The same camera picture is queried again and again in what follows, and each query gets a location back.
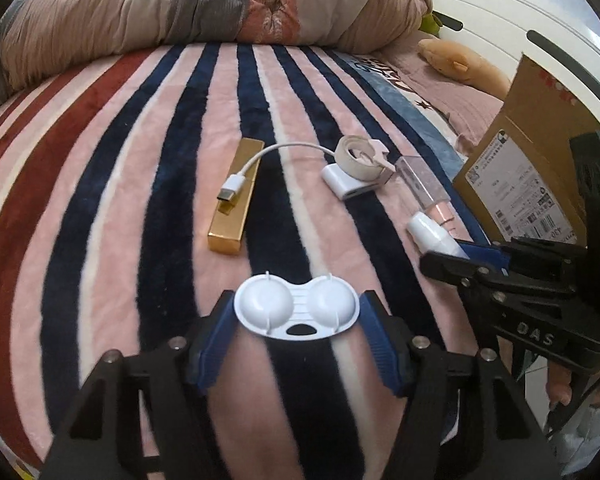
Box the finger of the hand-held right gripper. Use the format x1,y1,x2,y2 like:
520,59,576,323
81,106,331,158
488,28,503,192
460,237,518,273
419,250,488,292

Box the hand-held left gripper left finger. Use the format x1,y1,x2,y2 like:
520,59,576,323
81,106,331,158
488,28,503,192
40,289,241,480

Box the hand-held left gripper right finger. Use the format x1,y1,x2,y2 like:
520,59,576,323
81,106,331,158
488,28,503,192
359,290,563,480

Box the white plastic tube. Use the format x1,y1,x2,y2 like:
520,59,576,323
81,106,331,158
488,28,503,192
406,212,470,262

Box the white contact lens case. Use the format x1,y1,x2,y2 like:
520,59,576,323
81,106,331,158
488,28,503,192
233,271,359,344

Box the person's right hand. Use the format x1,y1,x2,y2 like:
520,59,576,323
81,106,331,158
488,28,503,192
497,337,600,411

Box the clear perfume bottle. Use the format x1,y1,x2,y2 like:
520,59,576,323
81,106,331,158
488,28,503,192
395,156,454,226

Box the cardboard box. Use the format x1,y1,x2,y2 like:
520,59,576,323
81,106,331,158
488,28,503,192
452,52,600,249

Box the person's grey clothing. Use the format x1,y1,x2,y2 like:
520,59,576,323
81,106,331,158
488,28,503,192
547,400,600,478

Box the roll of white tape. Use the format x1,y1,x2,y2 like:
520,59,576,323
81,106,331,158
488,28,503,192
334,135,397,181

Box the gold rectangular bar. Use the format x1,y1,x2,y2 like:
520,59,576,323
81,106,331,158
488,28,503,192
207,137,266,256

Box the striped plush blanket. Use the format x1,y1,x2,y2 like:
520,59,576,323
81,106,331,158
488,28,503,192
0,41,486,480

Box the pink printed bedsheet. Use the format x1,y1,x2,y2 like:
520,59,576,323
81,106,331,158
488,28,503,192
337,30,506,161

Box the tan plush toy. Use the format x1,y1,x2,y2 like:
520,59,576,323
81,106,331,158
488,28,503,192
417,37,512,102

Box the green plush toy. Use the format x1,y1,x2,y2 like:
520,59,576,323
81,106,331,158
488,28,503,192
420,9,446,37

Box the white headboard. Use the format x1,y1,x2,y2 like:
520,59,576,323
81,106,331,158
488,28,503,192
412,0,600,136

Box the pink and grey quilt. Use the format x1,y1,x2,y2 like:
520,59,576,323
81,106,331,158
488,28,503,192
0,0,433,111

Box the black cable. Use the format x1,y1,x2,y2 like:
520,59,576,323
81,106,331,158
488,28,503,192
547,372,600,433

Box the white adapter with cable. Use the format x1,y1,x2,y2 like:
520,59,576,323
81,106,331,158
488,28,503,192
215,142,392,211

